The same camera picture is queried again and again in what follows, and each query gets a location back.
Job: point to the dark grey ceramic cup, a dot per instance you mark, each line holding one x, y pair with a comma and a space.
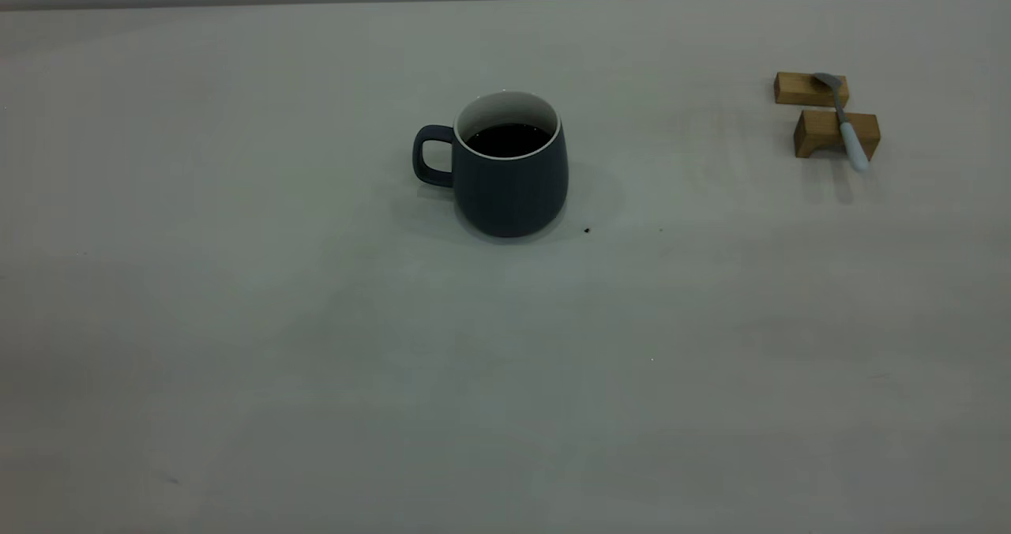
505, 194

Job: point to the flat rectangular wooden block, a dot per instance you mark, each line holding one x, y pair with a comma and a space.
794, 90

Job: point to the arched wooden block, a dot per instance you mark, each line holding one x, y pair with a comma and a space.
817, 127

